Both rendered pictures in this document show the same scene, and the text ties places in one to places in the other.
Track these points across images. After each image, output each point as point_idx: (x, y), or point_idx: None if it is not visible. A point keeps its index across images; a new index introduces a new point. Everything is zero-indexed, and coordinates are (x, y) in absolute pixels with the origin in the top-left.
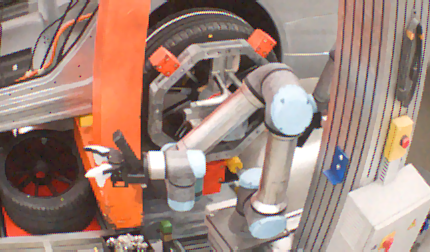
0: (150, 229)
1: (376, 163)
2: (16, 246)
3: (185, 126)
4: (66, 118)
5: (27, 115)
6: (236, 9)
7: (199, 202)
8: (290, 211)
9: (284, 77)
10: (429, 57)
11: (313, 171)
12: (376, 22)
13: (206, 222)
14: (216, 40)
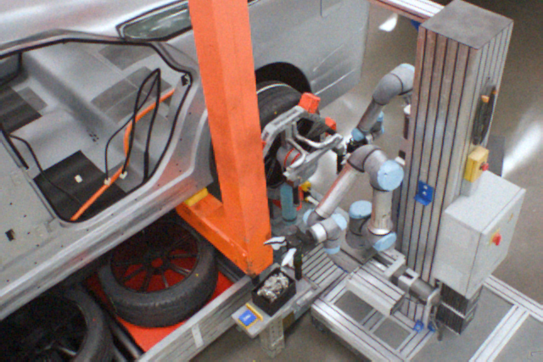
0: None
1: (459, 185)
2: (163, 352)
3: (269, 175)
4: None
5: (137, 222)
6: (264, 67)
7: None
8: (343, 197)
9: (378, 157)
10: None
11: (343, 158)
12: (453, 103)
13: None
14: (279, 114)
